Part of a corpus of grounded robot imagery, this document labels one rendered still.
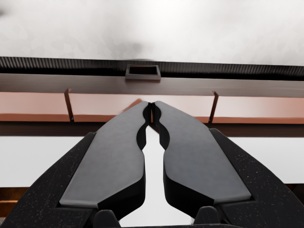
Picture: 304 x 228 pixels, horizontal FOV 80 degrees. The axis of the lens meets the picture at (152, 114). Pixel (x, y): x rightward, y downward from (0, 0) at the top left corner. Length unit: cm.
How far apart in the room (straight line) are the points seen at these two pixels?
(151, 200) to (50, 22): 33
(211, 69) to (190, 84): 27
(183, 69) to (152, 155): 32
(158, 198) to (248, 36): 32
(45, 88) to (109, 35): 15
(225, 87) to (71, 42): 27
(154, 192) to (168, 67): 32
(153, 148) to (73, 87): 13
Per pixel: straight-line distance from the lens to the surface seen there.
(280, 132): 29
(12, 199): 63
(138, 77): 27
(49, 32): 38
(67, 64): 53
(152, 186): 29
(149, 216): 36
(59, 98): 24
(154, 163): 25
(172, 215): 36
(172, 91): 23
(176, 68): 51
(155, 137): 22
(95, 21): 35
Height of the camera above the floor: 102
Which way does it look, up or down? 58 degrees down
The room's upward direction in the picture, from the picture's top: 175 degrees clockwise
